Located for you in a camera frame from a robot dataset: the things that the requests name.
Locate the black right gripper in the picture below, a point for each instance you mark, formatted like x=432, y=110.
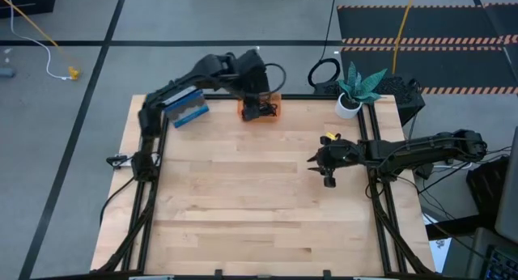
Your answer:
x=342, y=154

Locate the green leafy plant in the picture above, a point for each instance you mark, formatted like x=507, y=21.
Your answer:
x=358, y=87

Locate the computer desk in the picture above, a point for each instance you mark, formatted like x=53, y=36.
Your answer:
x=479, y=247

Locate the black cabinet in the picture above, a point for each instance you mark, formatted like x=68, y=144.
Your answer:
x=24, y=1

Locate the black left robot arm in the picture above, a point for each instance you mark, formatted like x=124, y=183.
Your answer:
x=182, y=83

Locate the white plant pot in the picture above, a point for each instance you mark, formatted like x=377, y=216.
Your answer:
x=344, y=110

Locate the yellow tape tag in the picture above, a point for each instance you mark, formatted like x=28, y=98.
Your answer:
x=332, y=136

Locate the black aluminium table frame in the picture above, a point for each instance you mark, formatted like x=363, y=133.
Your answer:
x=307, y=97

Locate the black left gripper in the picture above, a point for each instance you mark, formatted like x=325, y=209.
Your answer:
x=253, y=77

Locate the black computer keyboard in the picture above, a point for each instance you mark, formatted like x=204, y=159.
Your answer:
x=503, y=268

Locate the orange plastic bin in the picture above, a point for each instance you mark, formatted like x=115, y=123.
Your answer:
x=279, y=108

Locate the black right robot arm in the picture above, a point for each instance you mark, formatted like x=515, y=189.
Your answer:
x=425, y=148

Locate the black hazard striped floor mat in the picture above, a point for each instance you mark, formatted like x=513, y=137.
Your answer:
x=445, y=23

